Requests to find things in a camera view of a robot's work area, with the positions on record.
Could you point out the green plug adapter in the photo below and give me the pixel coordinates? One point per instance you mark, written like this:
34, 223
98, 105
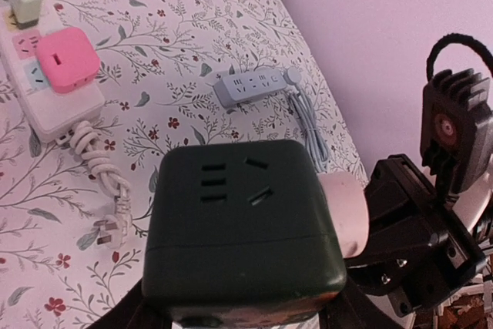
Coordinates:
27, 12

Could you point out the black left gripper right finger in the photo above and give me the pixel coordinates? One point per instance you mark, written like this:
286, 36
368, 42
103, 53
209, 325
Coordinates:
352, 309

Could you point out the light blue round plug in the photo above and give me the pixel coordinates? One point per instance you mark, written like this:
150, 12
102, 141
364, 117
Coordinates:
292, 76

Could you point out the white three-pin plug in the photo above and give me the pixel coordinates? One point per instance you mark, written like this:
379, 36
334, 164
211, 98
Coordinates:
114, 228

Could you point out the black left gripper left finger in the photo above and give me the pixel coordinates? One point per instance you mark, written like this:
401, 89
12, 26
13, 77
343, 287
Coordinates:
132, 312

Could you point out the pink plug adapter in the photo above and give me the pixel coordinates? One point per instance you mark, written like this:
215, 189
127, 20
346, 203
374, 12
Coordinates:
67, 59

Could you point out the white power strip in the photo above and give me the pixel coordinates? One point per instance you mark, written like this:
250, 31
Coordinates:
52, 116

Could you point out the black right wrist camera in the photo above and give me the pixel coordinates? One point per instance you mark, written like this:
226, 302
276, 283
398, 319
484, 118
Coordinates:
456, 129

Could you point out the dark green cube socket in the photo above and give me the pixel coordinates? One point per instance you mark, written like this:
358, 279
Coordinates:
240, 236

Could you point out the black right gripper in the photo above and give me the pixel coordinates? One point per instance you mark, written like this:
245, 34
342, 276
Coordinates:
418, 252

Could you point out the light blue power strip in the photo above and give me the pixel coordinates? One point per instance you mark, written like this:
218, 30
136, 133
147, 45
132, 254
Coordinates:
248, 86

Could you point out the floral tablecloth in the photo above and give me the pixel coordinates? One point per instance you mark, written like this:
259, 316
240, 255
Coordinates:
160, 59

